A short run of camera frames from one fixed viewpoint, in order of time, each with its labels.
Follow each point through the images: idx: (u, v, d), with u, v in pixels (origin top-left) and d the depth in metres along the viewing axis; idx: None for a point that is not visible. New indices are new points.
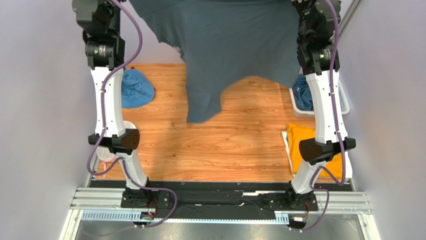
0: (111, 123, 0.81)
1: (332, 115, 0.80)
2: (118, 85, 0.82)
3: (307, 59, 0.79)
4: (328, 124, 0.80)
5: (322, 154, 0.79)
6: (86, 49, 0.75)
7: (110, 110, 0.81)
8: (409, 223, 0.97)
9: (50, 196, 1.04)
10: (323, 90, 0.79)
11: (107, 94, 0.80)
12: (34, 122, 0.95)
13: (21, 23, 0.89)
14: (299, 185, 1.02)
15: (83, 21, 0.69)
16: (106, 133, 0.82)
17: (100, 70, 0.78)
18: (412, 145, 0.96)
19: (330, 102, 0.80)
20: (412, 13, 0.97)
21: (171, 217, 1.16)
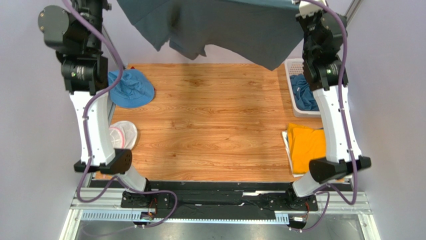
0: (98, 150, 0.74)
1: (342, 131, 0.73)
2: (103, 108, 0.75)
3: (314, 75, 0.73)
4: (340, 141, 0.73)
5: (336, 175, 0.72)
6: (63, 70, 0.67)
7: (96, 137, 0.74)
8: (409, 223, 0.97)
9: (50, 196, 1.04)
10: (331, 106, 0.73)
11: (91, 120, 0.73)
12: (35, 122, 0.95)
13: (21, 23, 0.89)
14: (300, 189, 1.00)
15: (53, 43, 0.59)
16: (93, 161, 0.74)
17: (81, 93, 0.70)
18: (413, 146, 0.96)
19: (341, 117, 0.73)
20: (413, 13, 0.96)
21: (171, 217, 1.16)
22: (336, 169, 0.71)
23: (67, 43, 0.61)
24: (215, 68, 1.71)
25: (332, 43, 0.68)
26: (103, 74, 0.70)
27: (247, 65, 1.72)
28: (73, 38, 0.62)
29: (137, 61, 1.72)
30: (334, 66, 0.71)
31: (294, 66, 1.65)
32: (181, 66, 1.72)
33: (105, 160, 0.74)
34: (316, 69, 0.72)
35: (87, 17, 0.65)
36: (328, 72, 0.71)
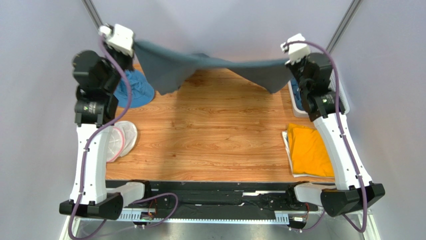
0: (89, 187, 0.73)
1: (348, 157, 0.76)
2: (104, 144, 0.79)
3: (311, 105, 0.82)
4: (347, 168, 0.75)
5: (347, 204, 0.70)
6: (77, 104, 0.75)
7: (92, 173, 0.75)
8: (410, 223, 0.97)
9: (47, 196, 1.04)
10: (331, 133, 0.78)
11: (90, 154, 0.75)
12: (32, 122, 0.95)
13: (16, 23, 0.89)
14: (301, 193, 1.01)
15: (79, 75, 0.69)
16: (82, 199, 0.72)
17: (86, 125, 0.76)
18: (411, 146, 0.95)
19: (344, 143, 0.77)
20: (410, 14, 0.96)
21: (171, 217, 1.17)
22: (348, 194, 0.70)
23: (91, 76, 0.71)
24: None
25: (325, 75, 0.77)
26: (112, 112, 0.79)
27: None
28: (97, 74, 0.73)
29: (137, 61, 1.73)
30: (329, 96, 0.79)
31: None
32: None
33: (95, 199, 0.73)
34: (313, 100, 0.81)
35: None
36: (324, 101, 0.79)
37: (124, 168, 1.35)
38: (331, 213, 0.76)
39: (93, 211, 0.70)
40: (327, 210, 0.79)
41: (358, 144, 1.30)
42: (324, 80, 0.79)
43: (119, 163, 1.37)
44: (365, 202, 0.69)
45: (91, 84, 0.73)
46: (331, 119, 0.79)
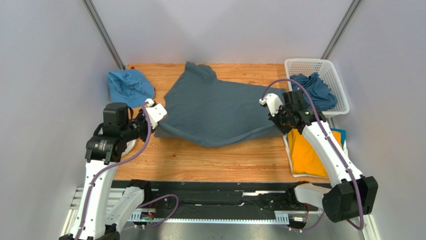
0: (90, 222, 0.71)
1: (335, 155, 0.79)
2: (108, 181, 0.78)
3: (297, 120, 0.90)
4: (337, 164, 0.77)
5: (343, 197, 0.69)
6: (90, 140, 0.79)
7: (93, 207, 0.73)
8: (409, 222, 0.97)
9: (49, 195, 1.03)
10: (318, 136, 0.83)
11: (95, 189, 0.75)
12: (35, 120, 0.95)
13: (22, 20, 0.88)
14: (302, 194, 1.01)
15: (108, 112, 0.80)
16: (80, 234, 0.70)
17: (95, 161, 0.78)
18: (412, 146, 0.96)
19: (330, 144, 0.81)
20: (413, 12, 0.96)
21: (171, 218, 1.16)
22: (341, 187, 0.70)
23: (117, 116, 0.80)
24: (215, 68, 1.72)
25: (297, 98, 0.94)
26: (119, 152, 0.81)
27: (247, 65, 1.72)
28: (121, 118, 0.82)
29: (137, 61, 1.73)
30: (308, 110, 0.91)
31: (294, 66, 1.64)
32: (181, 67, 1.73)
33: (93, 234, 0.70)
34: (297, 115, 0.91)
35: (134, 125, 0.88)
36: (306, 113, 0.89)
37: (124, 168, 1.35)
38: (333, 217, 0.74)
39: None
40: (328, 215, 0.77)
41: (357, 144, 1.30)
42: (298, 101, 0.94)
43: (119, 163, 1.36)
44: (358, 196, 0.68)
45: (114, 122, 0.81)
46: (315, 126, 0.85)
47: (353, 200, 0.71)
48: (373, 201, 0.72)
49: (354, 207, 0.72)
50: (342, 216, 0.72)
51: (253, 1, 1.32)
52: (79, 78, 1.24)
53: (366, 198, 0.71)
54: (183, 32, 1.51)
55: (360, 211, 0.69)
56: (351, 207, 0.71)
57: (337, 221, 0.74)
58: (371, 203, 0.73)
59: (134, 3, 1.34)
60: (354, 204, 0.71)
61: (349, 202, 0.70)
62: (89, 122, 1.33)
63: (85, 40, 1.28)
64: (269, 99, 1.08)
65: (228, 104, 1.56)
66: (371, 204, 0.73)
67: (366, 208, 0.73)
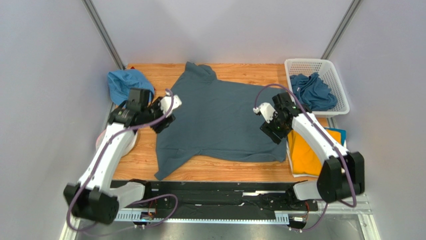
0: (100, 173, 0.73)
1: (321, 136, 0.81)
2: (123, 145, 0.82)
3: (286, 115, 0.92)
4: (324, 145, 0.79)
5: (334, 170, 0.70)
6: (114, 110, 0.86)
7: (105, 162, 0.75)
8: (410, 222, 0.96)
9: (49, 195, 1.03)
10: (305, 125, 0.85)
11: (110, 147, 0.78)
12: (35, 119, 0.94)
13: (21, 19, 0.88)
14: (301, 191, 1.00)
15: (135, 90, 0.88)
16: (88, 183, 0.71)
17: (117, 125, 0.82)
18: (412, 145, 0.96)
19: (316, 129, 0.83)
20: (413, 12, 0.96)
21: (171, 218, 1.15)
22: (329, 163, 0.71)
23: (142, 95, 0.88)
24: (215, 68, 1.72)
25: (284, 98, 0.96)
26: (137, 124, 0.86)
27: (247, 65, 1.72)
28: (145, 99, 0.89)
29: (137, 61, 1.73)
30: (294, 105, 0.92)
31: (294, 66, 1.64)
32: (181, 67, 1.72)
33: (101, 186, 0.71)
34: (286, 110, 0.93)
35: (153, 111, 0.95)
36: (294, 108, 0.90)
37: (124, 168, 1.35)
38: (327, 198, 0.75)
39: (93, 197, 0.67)
40: (323, 198, 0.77)
41: (357, 144, 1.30)
42: (286, 101, 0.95)
43: (119, 163, 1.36)
44: (347, 171, 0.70)
45: (138, 99, 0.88)
46: (302, 116, 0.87)
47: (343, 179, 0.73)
48: (363, 178, 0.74)
49: (346, 187, 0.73)
50: (335, 195, 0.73)
51: (253, 1, 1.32)
52: (79, 78, 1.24)
53: (355, 174, 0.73)
54: (183, 33, 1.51)
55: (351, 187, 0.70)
56: (342, 186, 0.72)
57: (330, 200, 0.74)
58: (362, 180, 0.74)
59: (134, 3, 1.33)
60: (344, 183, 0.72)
61: (340, 179, 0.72)
62: (88, 122, 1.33)
63: (85, 40, 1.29)
64: (262, 107, 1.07)
65: (228, 104, 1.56)
66: (363, 181, 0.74)
67: (358, 185, 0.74)
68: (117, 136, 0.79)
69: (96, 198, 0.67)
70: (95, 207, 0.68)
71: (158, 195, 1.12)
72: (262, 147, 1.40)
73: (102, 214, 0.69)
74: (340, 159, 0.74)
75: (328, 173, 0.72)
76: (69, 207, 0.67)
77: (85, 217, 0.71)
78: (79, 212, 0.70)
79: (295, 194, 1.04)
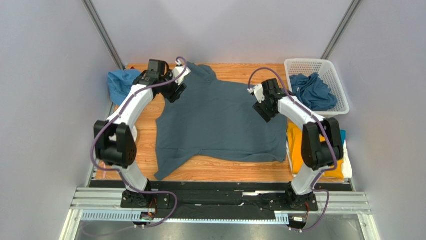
0: (127, 115, 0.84)
1: (302, 110, 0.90)
2: (144, 101, 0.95)
3: (272, 101, 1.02)
4: (304, 115, 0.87)
5: (311, 133, 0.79)
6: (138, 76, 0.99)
7: (131, 107, 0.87)
8: (410, 223, 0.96)
9: (49, 195, 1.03)
10: (289, 103, 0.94)
11: (135, 98, 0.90)
12: (35, 120, 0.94)
13: (21, 20, 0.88)
14: (299, 186, 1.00)
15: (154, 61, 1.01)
16: (116, 120, 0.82)
17: (141, 85, 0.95)
18: (412, 145, 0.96)
19: (298, 106, 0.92)
20: (413, 12, 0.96)
21: (171, 217, 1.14)
22: (308, 128, 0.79)
23: (159, 66, 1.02)
24: (215, 68, 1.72)
25: (273, 85, 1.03)
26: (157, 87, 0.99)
27: (247, 65, 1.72)
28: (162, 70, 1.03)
29: (137, 61, 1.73)
30: (281, 91, 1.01)
31: (294, 66, 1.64)
32: None
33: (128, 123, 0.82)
34: (272, 97, 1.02)
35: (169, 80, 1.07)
36: (279, 94, 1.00)
37: None
38: (310, 161, 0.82)
39: (121, 130, 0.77)
40: (308, 165, 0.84)
41: (357, 144, 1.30)
42: (274, 87, 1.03)
43: None
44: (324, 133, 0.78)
45: (156, 69, 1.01)
46: (285, 98, 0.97)
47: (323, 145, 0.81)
48: (341, 141, 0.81)
49: (326, 151, 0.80)
50: (317, 157, 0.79)
51: (253, 1, 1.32)
52: (79, 78, 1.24)
53: (333, 137, 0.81)
54: (183, 33, 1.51)
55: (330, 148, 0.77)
56: (323, 150, 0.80)
57: (314, 164, 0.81)
58: (340, 142, 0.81)
59: (134, 3, 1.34)
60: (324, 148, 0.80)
61: (319, 143, 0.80)
62: (88, 122, 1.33)
63: (85, 41, 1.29)
64: (256, 88, 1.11)
65: (228, 104, 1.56)
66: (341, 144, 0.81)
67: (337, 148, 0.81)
68: (140, 92, 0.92)
69: (122, 131, 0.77)
70: (120, 140, 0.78)
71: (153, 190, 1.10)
72: (261, 147, 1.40)
73: (122, 150, 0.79)
74: (318, 125, 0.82)
75: (308, 137, 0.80)
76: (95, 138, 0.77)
77: (107, 154, 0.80)
78: (102, 148, 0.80)
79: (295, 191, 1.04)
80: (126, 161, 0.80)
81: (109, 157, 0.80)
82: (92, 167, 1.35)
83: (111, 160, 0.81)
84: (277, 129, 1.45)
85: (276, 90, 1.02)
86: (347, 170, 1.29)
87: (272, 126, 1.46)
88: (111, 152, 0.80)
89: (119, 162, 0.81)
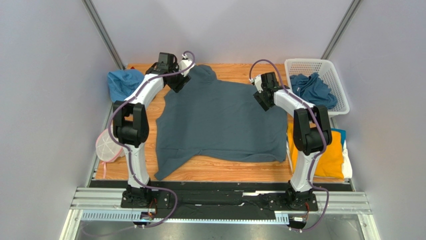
0: (141, 97, 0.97)
1: (295, 99, 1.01)
2: (156, 88, 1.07)
3: (269, 94, 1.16)
4: (296, 103, 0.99)
5: (302, 117, 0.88)
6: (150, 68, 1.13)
7: (145, 91, 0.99)
8: (410, 223, 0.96)
9: (49, 195, 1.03)
10: (284, 95, 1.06)
11: (148, 84, 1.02)
12: (34, 120, 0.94)
13: (21, 20, 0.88)
14: (296, 181, 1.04)
15: (163, 54, 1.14)
16: (132, 101, 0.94)
17: (152, 75, 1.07)
18: (412, 145, 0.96)
19: (291, 96, 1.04)
20: (413, 12, 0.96)
21: (171, 217, 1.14)
22: (299, 113, 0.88)
23: (169, 58, 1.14)
24: (215, 68, 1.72)
25: (271, 79, 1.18)
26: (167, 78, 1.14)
27: (247, 65, 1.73)
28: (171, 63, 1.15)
29: (137, 61, 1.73)
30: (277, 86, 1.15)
31: (294, 66, 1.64)
32: None
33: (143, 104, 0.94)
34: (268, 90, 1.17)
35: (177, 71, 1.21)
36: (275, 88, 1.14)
37: (124, 168, 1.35)
38: (302, 145, 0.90)
39: (138, 109, 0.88)
40: (299, 149, 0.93)
41: (357, 144, 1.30)
42: (272, 81, 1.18)
43: (119, 163, 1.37)
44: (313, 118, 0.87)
45: (166, 61, 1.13)
46: (281, 91, 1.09)
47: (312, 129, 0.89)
48: (329, 125, 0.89)
49: (316, 135, 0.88)
50: (307, 140, 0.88)
51: (253, 1, 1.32)
52: (80, 78, 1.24)
53: (321, 122, 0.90)
54: (183, 33, 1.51)
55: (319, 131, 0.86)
56: (312, 134, 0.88)
57: (305, 147, 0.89)
58: (328, 127, 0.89)
59: (134, 3, 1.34)
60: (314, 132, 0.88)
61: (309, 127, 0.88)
62: (89, 122, 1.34)
63: (85, 41, 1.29)
64: (256, 78, 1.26)
65: (228, 103, 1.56)
66: (330, 128, 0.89)
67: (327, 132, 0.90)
68: (153, 79, 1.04)
69: (138, 109, 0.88)
70: (136, 116, 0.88)
71: (153, 186, 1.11)
72: (261, 147, 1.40)
73: (137, 127, 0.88)
74: (308, 111, 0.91)
75: (299, 122, 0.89)
76: (115, 111, 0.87)
77: (124, 131, 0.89)
78: (120, 126, 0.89)
79: (293, 187, 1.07)
80: (141, 138, 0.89)
81: (125, 133, 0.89)
82: (92, 167, 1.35)
83: (126, 137, 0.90)
84: (277, 129, 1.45)
85: (273, 84, 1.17)
86: (347, 170, 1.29)
87: (272, 125, 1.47)
88: (128, 130, 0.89)
89: (133, 139, 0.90)
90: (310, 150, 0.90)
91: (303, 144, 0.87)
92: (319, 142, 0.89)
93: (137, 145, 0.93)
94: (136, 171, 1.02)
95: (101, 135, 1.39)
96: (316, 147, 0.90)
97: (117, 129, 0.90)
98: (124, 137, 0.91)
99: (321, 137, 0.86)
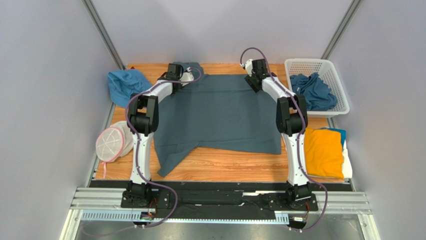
0: (154, 93, 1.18)
1: (278, 87, 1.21)
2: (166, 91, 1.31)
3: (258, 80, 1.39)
4: (280, 92, 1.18)
5: (283, 104, 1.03)
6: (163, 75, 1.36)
7: (158, 88, 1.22)
8: (410, 223, 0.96)
9: (49, 195, 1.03)
10: (270, 82, 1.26)
11: (161, 85, 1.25)
12: (33, 121, 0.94)
13: (19, 22, 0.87)
14: (291, 172, 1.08)
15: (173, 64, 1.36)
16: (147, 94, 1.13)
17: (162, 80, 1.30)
18: (413, 146, 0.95)
19: (276, 84, 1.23)
20: (413, 13, 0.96)
21: (171, 217, 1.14)
22: (281, 100, 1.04)
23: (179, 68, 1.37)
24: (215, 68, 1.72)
25: (261, 66, 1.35)
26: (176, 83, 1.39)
27: None
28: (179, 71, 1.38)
29: (137, 61, 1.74)
30: (265, 72, 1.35)
31: (294, 65, 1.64)
32: None
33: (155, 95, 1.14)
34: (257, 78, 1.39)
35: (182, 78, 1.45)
36: (263, 74, 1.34)
37: (123, 168, 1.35)
38: (283, 128, 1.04)
39: (152, 100, 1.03)
40: (282, 132, 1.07)
41: (357, 144, 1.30)
42: (261, 66, 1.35)
43: (119, 163, 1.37)
44: (296, 104, 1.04)
45: (174, 71, 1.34)
46: (267, 78, 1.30)
47: (294, 116, 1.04)
48: (306, 112, 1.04)
49: (296, 120, 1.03)
50: (287, 124, 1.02)
51: (252, 2, 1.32)
52: (79, 79, 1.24)
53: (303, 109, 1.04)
54: (183, 33, 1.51)
55: (300, 116, 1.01)
56: (293, 119, 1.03)
57: (286, 128, 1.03)
58: (306, 113, 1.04)
59: (134, 4, 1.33)
60: (295, 117, 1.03)
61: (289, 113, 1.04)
62: (89, 122, 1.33)
63: (85, 41, 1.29)
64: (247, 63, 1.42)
65: (229, 103, 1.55)
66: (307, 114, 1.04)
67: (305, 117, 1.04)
68: (163, 83, 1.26)
69: (152, 99, 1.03)
70: (150, 106, 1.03)
71: (154, 185, 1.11)
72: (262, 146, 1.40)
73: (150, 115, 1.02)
74: (291, 99, 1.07)
75: (281, 108, 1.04)
76: (130, 101, 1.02)
77: (137, 120, 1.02)
78: (134, 114, 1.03)
79: (291, 184, 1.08)
80: (152, 126, 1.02)
81: (138, 122, 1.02)
82: (92, 167, 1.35)
83: (138, 125, 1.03)
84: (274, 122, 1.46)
85: (262, 70, 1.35)
86: (347, 170, 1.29)
87: (270, 119, 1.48)
88: (140, 119, 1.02)
89: (144, 128, 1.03)
90: (291, 131, 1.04)
91: (284, 127, 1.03)
92: (299, 125, 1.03)
93: (146, 133, 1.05)
94: (141, 164, 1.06)
95: (101, 135, 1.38)
96: (296, 129, 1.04)
97: (131, 118, 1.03)
98: (137, 126, 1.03)
99: (301, 120, 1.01)
